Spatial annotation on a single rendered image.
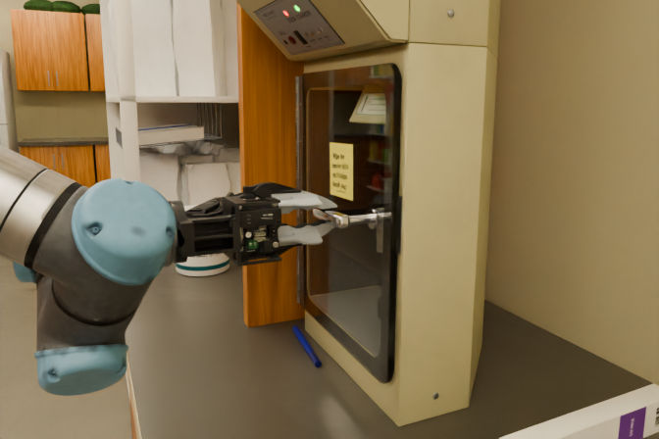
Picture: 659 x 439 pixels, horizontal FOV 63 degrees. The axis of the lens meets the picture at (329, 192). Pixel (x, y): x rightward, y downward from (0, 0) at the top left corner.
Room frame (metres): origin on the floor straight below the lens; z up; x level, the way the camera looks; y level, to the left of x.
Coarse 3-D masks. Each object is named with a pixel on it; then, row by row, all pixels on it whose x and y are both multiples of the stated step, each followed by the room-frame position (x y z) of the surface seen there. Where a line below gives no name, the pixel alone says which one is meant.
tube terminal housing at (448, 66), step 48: (432, 0) 0.63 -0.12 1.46; (480, 0) 0.65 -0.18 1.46; (384, 48) 0.66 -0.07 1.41; (432, 48) 0.63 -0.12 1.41; (480, 48) 0.66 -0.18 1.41; (432, 96) 0.63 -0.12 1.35; (480, 96) 0.66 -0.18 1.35; (432, 144) 0.63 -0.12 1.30; (480, 144) 0.66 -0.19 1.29; (432, 192) 0.63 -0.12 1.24; (480, 192) 0.66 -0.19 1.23; (432, 240) 0.63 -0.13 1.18; (480, 240) 0.70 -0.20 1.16; (432, 288) 0.63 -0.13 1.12; (480, 288) 0.74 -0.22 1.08; (432, 336) 0.63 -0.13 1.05; (480, 336) 0.79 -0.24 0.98; (384, 384) 0.65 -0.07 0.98; (432, 384) 0.64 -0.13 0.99
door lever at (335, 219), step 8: (320, 216) 0.68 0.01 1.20; (328, 216) 0.66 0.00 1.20; (336, 216) 0.64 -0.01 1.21; (344, 216) 0.64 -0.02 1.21; (352, 216) 0.64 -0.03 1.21; (360, 216) 0.65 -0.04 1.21; (368, 216) 0.65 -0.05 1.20; (376, 216) 0.65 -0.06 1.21; (336, 224) 0.63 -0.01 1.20; (344, 224) 0.63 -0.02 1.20; (352, 224) 0.64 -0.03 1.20; (368, 224) 0.66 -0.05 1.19; (376, 224) 0.65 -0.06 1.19
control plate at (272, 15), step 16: (288, 0) 0.71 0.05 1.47; (304, 0) 0.68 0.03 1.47; (272, 16) 0.79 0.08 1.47; (304, 16) 0.71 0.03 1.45; (320, 16) 0.68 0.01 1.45; (272, 32) 0.85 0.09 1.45; (288, 32) 0.80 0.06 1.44; (288, 48) 0.85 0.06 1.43; (304, 48) 0.80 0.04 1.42; (320, 48) 0.76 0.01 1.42
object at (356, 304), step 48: (336, 96) 0.76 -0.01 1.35; (384, 96) 0.63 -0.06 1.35; (384, 144) 0.63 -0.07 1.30; (384, 192) 0.63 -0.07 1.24; (336, 240) 0.76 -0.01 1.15; (384, 240) 0.63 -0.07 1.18; (336, 288) 0.75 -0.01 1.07; (384, 288) 0.63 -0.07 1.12; (336, 336) 0.75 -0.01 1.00; (384, 336) 0.62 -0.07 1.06
